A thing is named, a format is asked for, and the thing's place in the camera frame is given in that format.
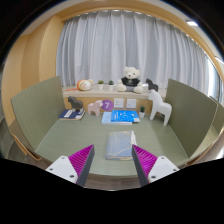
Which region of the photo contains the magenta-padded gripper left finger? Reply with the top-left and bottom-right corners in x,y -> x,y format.
45,144 -> 96,187

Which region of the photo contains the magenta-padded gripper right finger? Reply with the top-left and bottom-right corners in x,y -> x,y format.
131,144 -> 180,187

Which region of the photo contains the dark blue book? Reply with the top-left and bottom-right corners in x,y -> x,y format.
59,108 -> 86,121

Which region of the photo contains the large white wooden horse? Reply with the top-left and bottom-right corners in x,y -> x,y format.
147,89 -> 173,127

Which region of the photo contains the green divider panel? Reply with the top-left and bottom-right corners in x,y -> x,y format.
10,75 -> 66,151
164,78 -> 218,158
209,96 -> 224,134

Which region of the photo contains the bright blue book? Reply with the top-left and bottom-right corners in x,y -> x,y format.
110,109 -> 141,124

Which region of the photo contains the dark grey wooden horse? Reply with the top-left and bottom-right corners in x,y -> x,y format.
67,95 -> 84,111

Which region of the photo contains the pink wooden horse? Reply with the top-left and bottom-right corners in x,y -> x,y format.
87,99 -> 104,117

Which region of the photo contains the purple round number sign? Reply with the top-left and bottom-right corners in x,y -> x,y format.
101,99 -> 115,112

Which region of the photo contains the wooden ledge shelf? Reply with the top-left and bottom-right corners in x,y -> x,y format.
62,84 -> 168,114

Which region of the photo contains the small black wooden horse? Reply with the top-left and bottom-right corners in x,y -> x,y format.
145,78 -> 160,92

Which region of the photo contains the orange and white plush toy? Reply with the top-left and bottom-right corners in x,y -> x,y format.
76,78 -> 95,92

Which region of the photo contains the white teddy bear black shirt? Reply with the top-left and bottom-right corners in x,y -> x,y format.
116,66 -> 144,94

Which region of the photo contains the white pleated curtain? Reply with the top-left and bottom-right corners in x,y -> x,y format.
55,9 -> 211,99

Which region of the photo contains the ceiling light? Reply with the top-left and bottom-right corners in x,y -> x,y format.
185,20 -> 200,28

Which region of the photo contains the white wall socket plate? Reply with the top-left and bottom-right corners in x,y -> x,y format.
126,98 -> 138,109
113,97 -> 125,109

